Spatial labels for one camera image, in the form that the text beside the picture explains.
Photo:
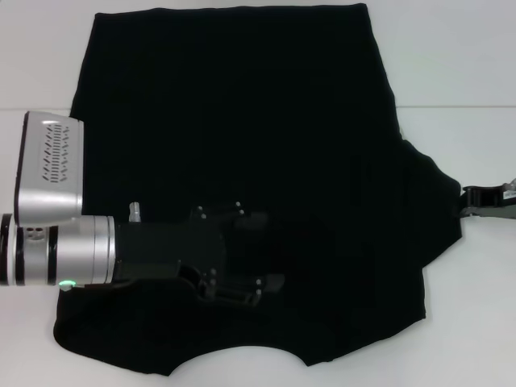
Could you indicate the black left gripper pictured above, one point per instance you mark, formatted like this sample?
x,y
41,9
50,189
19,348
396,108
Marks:
x,y
169,250

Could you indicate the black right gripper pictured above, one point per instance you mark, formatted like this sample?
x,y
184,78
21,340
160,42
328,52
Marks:
x,y
500,205

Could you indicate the black t-shirt with FREE print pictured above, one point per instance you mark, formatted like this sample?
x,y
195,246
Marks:
x,y
262,121

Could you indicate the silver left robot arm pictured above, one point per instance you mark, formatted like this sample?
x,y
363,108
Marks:
x,y
48,242

